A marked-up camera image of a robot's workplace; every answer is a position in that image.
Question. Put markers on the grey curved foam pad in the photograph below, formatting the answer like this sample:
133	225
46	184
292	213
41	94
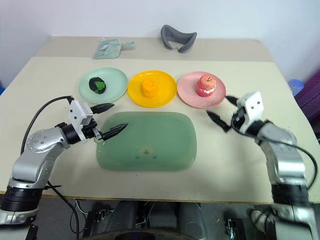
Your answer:
175	37

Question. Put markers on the blue bottle cap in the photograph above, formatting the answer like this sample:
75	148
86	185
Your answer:
296	86

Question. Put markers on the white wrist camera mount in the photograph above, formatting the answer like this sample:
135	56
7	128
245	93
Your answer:
77	112
253	102

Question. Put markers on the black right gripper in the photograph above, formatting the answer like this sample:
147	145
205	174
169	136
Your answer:
239	115

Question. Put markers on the green and black toy item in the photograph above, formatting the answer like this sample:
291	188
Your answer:
97	85

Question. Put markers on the light green round plate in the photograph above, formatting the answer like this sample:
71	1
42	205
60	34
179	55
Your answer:
112	82

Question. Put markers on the purple object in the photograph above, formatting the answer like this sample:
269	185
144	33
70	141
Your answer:
311	100

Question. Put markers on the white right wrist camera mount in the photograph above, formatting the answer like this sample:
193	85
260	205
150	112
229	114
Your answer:
253	102

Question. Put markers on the orange toy item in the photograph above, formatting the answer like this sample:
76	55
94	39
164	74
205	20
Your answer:
149	88

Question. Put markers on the translucent green rectangular tray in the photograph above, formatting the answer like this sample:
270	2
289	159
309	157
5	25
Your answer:
155	140

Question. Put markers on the yellow round plate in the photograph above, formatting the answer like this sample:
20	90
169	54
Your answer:
165	85

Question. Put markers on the clear plastic bag, teal contents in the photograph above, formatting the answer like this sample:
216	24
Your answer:
107	48

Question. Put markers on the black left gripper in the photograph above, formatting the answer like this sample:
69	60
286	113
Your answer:
90	130

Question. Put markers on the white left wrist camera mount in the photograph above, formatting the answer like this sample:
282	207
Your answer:
77	112

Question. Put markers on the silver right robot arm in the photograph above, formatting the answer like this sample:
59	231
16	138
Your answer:
285	160

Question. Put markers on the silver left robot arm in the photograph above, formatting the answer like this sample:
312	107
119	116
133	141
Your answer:
37	142

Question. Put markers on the red apple toy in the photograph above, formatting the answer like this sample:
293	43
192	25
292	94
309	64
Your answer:
205	86

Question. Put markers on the pink round plate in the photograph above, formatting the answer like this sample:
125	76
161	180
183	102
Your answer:
187	87

